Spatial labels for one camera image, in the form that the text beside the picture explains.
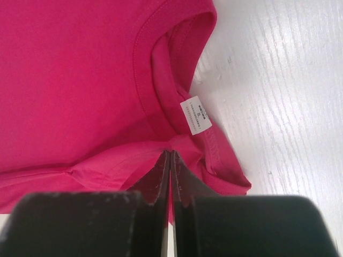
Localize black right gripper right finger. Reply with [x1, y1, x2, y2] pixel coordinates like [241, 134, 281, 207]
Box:
[170, 151, 338, 256]

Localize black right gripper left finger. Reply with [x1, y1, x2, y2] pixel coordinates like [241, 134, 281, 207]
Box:
[1, 151, 170, 256]

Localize pink t shirt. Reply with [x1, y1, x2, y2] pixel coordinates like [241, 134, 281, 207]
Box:
[1, 1, 251, 214]

